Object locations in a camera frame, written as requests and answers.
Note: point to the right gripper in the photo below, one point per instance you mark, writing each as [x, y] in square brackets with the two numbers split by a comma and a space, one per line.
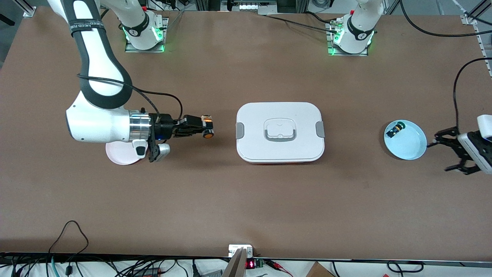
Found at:
[166, 126]

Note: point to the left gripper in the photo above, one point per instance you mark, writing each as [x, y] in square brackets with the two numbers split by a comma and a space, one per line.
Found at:
[449, 139]

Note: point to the orange push-button switch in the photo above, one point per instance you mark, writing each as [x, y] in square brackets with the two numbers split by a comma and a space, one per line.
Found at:
[209, 134]

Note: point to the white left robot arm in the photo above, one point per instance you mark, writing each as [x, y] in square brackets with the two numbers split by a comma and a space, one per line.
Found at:
[357, 32]

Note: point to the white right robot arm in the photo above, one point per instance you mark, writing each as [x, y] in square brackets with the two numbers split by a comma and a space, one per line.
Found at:
[96, 125]

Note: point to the light blue round plate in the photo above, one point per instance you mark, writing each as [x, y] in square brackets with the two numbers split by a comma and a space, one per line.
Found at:
[409, 144]

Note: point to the pale pink round plate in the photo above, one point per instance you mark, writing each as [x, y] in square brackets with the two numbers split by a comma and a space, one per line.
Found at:
[119, 154]

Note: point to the white lidded storage box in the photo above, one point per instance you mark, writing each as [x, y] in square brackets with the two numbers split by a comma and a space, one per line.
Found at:
[280, 150]

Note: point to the white device with lights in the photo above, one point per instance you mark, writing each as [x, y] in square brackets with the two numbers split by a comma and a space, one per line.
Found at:
[248, 5]

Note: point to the red digit display module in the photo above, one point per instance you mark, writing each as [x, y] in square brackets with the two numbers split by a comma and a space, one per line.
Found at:
[250, 264]

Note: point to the red clip leads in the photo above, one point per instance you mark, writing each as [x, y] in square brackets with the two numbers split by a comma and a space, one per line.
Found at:
[278, 266]

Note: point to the brown cardboard piece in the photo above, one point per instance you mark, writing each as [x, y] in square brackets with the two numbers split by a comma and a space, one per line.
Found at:
[319, 270]

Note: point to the green push-button switch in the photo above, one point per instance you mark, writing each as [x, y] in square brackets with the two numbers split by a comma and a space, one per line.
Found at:
[395, 130]

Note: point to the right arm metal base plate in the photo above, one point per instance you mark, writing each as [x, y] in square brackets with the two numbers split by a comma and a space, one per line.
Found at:
[130, 49]

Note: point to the white mount bracket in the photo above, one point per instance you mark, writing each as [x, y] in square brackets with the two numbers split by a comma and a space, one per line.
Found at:
[232, 249]

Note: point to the aluminium camera mount bar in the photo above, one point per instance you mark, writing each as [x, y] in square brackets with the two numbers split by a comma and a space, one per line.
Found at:
[236, 265]

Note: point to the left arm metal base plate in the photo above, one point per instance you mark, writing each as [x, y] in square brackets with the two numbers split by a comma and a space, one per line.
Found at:
[331, 52]

